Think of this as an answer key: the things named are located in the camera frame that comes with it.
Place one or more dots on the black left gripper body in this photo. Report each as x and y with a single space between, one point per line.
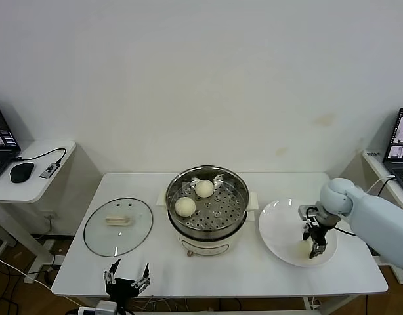
122 288

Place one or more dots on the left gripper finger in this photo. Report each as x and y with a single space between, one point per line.
109 278
143 283

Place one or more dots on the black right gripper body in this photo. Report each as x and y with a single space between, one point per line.
318 234

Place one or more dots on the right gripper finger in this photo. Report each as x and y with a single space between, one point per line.
306 233
319 249

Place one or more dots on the white steamed baozi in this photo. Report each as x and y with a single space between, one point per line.
204 189
301 251
185 206

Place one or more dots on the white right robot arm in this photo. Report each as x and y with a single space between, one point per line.
369 216

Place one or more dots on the stainless steel steamer basket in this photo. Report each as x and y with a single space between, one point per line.
221 215

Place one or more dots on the white round plate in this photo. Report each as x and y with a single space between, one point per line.
277 229

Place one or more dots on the round glass pot lid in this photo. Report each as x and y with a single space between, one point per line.
122 236

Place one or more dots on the cream electric cooking pot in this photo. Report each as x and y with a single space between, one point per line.
204 244

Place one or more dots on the white side table with sticker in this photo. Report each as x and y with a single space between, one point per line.
373 165

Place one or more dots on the white side table with mouse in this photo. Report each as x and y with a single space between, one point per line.
40 190

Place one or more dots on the grey usb hub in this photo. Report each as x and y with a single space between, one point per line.
50 170

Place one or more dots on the black computer mouse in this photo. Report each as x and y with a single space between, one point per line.
21 172

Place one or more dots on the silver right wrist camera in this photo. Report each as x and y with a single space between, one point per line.
307 213

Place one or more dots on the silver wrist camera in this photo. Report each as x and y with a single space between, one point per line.
307 213
106 307

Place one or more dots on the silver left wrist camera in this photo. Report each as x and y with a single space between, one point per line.
106 307

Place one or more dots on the white wall socket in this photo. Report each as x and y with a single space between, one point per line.
49 216

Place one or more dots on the black laptop camera views screen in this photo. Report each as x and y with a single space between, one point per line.
400 147

